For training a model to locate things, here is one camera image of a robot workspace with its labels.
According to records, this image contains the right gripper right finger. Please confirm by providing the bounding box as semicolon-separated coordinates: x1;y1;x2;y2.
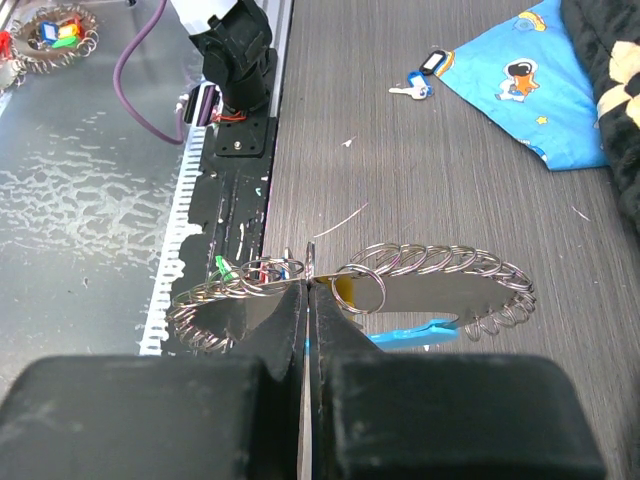
308;284;605;479

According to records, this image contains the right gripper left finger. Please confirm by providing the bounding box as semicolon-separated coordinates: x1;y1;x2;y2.
1;281;306;479

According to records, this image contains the yellow tagged key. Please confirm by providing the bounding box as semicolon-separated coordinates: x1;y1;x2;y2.
419;49;448;76
332;276;355;316

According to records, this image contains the red tagged key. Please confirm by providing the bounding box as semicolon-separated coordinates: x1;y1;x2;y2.
258;262;270;283

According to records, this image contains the green tagged key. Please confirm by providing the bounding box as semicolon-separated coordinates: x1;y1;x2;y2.
214;255;237;282

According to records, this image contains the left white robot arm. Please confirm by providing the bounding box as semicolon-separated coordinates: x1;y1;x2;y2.
172;1;274;127

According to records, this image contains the loose blue tagged key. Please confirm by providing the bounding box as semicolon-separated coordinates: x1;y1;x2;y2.
388;71;433;100

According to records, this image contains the loose yellow tagged key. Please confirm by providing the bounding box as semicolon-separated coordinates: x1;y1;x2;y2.
419;49;448;76

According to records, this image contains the blue cartoon cloth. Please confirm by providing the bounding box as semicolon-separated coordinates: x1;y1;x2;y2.
435;1;608;171

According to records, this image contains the black floral plush pillow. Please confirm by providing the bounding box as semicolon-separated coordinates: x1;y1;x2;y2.
560;0;639;227

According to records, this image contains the white slotted cable duct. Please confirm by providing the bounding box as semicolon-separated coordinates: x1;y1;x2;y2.
139;127;206;356

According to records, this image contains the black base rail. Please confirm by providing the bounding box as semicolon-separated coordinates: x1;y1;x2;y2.
162;50;280;357

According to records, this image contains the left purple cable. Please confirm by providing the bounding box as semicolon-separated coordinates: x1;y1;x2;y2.
112;0;189;147

